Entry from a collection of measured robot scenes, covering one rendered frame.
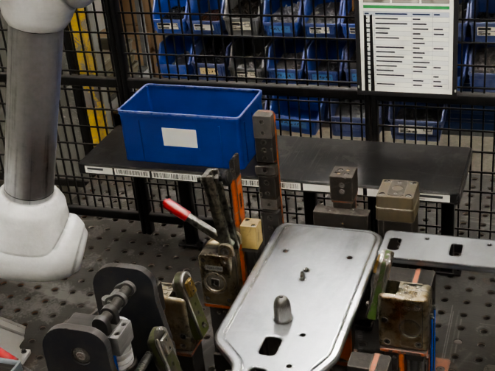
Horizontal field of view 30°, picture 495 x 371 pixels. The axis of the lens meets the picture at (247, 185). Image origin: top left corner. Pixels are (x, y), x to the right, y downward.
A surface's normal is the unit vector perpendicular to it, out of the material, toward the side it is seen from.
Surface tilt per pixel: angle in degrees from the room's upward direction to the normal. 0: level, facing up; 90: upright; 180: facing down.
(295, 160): 0
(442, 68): 90
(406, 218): 89
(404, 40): 90
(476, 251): 0
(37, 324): 0
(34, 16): 100
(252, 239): 90
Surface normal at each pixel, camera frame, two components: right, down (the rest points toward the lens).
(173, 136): -0.33, 0.48
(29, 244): 0.11, 0.47
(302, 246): -0.09, -0.88
